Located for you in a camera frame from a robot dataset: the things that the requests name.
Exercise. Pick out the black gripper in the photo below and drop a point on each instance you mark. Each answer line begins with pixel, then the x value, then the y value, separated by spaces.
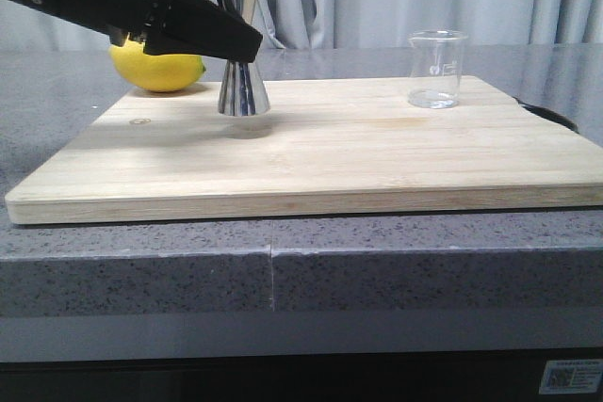
pixel 190 27

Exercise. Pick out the silver double jigger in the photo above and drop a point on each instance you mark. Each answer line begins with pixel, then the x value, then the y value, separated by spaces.
pixel 242 92

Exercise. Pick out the small glass beaker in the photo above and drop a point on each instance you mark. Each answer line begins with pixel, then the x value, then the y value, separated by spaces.
pixel 437 68

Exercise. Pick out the yellow lemon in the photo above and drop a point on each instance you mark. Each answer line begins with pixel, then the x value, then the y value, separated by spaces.
pixel 163 73

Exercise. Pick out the wooden cutting board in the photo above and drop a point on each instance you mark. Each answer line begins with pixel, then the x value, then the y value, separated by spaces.
pixel 333 146

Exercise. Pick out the white QR label sticker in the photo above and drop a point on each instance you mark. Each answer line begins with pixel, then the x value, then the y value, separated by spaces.
pixel 562 377

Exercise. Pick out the black cutting board handle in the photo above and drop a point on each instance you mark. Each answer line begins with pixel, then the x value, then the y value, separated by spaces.
pixel 548 115

